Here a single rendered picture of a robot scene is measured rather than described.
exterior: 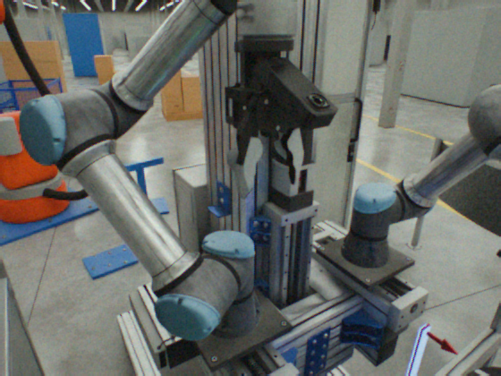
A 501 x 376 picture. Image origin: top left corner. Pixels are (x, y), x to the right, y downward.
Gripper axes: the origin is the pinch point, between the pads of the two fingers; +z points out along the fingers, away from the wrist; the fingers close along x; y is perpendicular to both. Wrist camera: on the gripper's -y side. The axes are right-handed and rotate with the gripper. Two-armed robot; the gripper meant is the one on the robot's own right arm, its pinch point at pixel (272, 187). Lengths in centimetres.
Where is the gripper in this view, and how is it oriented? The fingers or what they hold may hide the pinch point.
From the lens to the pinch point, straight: 50.7
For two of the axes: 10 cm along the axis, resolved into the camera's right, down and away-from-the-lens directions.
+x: -8.3, 2.3, -5.0
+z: 0.0, 9.1, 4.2
